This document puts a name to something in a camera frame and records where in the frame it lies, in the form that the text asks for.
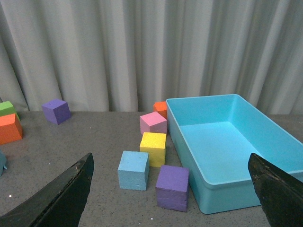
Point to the light blue plastic bin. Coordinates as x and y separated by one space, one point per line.
214 137

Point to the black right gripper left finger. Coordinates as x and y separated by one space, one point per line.
60 203

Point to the orange foam block centre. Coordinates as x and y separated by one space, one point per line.
10 129

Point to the purple foam block near bin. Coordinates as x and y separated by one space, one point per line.
172 188

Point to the purple foam block far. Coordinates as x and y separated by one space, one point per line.
56 111

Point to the grey curtain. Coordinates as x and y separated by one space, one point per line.
125 55

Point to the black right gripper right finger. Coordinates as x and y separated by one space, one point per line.
279 193

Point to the yellow foam block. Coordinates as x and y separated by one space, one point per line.
154 144

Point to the light blue foam block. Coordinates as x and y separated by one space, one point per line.
133 170
3 161

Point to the pink foam block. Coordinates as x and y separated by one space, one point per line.
153 122

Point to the green foam block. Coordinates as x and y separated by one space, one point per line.
7 108

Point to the orange foam block by bin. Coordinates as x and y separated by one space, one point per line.
161 108

